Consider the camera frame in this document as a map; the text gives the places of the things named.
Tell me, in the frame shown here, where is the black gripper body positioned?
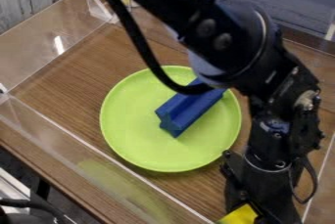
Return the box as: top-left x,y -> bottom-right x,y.
218,149 -> 307,224

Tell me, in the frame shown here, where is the yellow toy banana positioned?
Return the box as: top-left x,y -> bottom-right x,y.
215,204 -> 258,224

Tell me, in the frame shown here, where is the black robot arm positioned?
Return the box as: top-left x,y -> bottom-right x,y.
108,0 -> 325,224

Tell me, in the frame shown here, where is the green round plate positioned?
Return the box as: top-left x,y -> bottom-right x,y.
100,69 -> 243,172

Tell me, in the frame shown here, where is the blue plastic block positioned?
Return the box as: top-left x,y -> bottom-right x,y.
155,88 -> 227,138

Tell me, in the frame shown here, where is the black cable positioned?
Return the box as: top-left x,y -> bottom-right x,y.
85,0 -> 215,96

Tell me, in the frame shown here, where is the clear acrylic corner bracket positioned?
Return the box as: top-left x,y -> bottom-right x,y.
86,0 -> 120,24

